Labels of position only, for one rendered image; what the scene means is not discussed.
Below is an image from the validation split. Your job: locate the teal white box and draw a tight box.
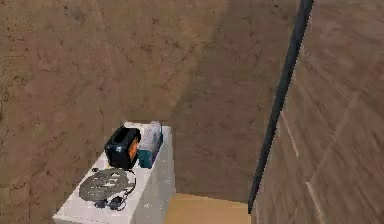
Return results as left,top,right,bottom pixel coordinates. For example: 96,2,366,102
136,120,164,169

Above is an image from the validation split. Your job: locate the grey round disc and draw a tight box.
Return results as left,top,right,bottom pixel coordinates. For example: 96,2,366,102
78,167,132,202

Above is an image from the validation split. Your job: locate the tan box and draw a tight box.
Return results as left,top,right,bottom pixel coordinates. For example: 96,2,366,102
163,192,252,224

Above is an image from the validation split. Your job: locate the black orange box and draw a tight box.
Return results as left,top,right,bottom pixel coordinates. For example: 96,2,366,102
104,126,142,171

